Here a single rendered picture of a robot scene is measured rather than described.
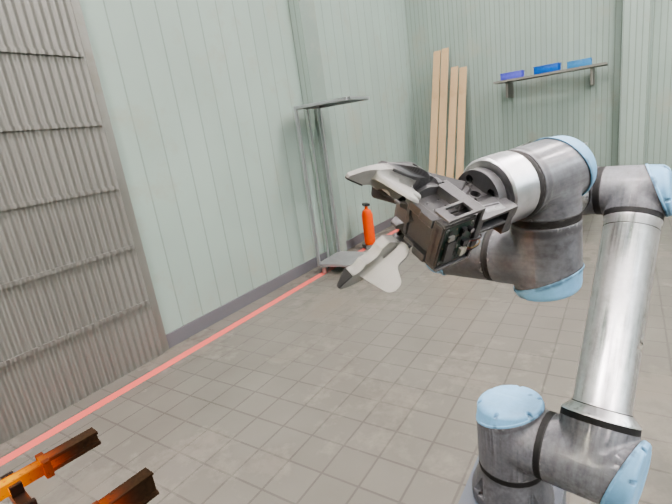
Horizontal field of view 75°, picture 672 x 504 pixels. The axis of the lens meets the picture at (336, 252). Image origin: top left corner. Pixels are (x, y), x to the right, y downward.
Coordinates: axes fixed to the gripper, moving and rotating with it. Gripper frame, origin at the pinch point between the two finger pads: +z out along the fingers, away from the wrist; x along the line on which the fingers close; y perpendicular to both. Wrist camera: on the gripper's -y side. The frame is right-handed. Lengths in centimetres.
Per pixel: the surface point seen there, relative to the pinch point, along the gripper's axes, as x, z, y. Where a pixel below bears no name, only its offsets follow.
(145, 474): 49, 28, -11
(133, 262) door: 202, 13, -251
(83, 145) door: 121, 18, -288
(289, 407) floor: 213, -37, -92
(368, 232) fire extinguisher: 329, -269, -320
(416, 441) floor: 183, -76, -29
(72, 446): 58, 40, -28
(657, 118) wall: 200, -653, -211
